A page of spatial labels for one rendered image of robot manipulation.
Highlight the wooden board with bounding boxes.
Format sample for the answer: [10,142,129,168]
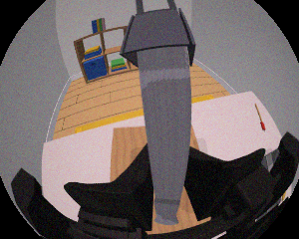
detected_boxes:
[110,126,210,234]

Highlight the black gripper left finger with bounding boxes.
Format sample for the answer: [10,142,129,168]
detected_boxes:
[63,143,153,231]

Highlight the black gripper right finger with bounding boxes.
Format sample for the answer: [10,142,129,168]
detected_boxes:
[184,147,266,222]

